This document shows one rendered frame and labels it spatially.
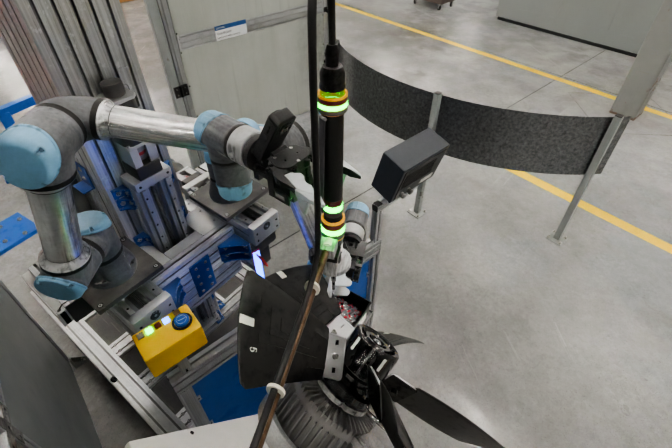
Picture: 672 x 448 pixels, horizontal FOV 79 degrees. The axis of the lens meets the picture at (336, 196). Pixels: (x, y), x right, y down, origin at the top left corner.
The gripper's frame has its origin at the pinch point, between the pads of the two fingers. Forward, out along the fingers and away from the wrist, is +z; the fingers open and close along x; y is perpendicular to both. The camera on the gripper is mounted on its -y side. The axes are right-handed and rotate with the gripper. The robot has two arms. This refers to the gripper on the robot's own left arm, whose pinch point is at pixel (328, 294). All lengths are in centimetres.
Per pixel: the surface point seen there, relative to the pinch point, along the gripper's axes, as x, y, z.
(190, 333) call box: 14.7, -34.4, 12.7
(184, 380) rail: 39, -38, 16
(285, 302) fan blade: -19.5, -6.6, 17.6
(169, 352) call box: 17.0, -38.1, 18.1
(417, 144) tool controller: -8, 18, -67
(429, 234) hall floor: 113, 51, -146
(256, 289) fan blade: -23.7, -12.1, 19.0
